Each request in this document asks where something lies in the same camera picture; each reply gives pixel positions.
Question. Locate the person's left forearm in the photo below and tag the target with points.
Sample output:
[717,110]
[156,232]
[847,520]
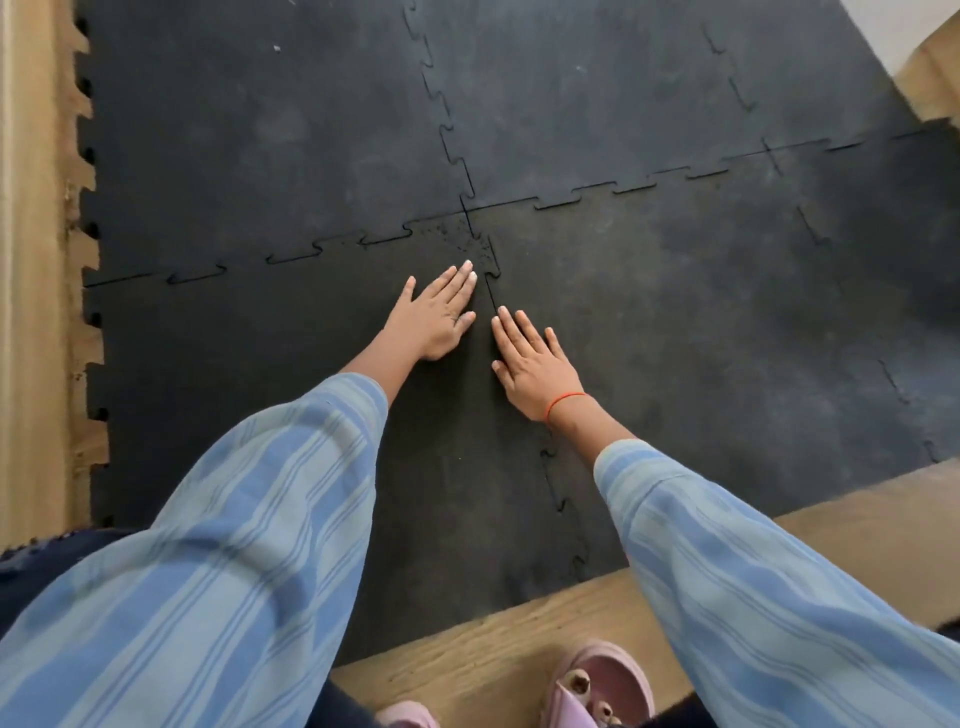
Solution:
[225,540]

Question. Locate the pink shoe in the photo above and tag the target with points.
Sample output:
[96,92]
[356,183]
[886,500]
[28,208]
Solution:
[409,716]
[611,679]

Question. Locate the black foam puzzle tile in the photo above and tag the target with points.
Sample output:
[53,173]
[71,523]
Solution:
[225,360]
[675,315]

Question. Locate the person's left middle finger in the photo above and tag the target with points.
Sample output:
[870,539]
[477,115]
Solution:
[454,281]

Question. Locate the dark navy trousers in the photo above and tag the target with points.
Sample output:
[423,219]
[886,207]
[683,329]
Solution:
[45,592]

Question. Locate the person's left thumb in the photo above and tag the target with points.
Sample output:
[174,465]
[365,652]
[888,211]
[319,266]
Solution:
[463,324]

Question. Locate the person's right middle finger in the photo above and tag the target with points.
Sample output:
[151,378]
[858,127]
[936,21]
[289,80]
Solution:
[514,327]

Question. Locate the person's right hand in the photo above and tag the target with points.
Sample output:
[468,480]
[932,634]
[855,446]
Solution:
[540,375]

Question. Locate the person's right little finger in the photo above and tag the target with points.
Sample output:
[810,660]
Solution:
[556,345]

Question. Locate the person's left hand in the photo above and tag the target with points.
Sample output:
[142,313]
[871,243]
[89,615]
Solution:
[431,322]

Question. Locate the person's left little finger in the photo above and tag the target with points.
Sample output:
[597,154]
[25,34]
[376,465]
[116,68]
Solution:
[406,294]

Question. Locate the person's right forearm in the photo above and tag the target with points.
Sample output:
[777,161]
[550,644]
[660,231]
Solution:
[750,592]

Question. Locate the black interlocking floor mats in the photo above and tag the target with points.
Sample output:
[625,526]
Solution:
[262,135]

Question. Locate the person's right thumb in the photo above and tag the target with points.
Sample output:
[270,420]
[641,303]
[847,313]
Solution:
[503,373]

